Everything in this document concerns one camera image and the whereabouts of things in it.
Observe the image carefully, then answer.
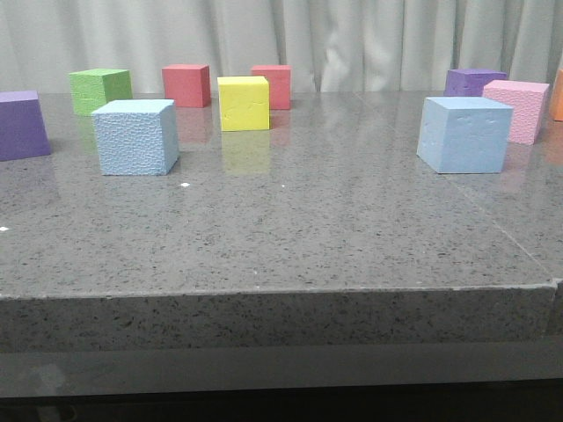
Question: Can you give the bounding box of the textured light blue foam block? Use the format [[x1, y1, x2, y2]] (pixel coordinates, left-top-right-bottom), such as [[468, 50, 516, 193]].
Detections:
[[91, 99, 179, 176]]

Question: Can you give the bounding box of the smooth light blue foam block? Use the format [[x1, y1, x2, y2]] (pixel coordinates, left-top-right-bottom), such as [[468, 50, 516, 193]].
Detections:
[[417, 97, 514, 174]]

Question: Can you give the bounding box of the red foam block behind yellow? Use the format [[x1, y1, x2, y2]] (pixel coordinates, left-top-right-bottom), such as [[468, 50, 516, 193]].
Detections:
[[251, 65, 291, 110]]

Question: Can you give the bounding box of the red foam block left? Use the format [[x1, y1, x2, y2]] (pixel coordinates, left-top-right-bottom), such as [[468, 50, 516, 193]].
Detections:
[[161, 64, 211, 108]]

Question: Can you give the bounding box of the grey curtain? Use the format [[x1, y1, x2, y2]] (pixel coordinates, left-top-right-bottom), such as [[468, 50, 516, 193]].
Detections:
[[1, 1, 562, 93]]

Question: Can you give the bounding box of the purple foam block right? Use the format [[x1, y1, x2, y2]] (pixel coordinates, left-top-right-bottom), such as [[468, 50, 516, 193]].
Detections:
[[443, 68, 508, 97]]

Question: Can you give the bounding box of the purple foam block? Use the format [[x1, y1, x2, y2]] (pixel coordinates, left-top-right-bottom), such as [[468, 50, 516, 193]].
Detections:
[[1, 91, 51, 161], [443, 68, 508, 97]]

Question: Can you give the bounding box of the green foam block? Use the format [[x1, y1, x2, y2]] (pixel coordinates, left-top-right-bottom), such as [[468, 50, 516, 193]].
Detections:
[[69, 69, 133, 116]]

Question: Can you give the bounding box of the purple foam block left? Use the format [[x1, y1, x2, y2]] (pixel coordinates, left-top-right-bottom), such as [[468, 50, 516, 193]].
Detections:
[[1, 91, 51, 161]]

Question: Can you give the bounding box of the pink foam block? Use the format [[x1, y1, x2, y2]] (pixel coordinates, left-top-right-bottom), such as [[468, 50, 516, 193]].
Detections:
[[482, 80, 550, 145]]

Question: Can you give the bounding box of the orange foam block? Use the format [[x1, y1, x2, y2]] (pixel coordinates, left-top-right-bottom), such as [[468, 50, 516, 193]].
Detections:
[[549, 68, 563, 121]]

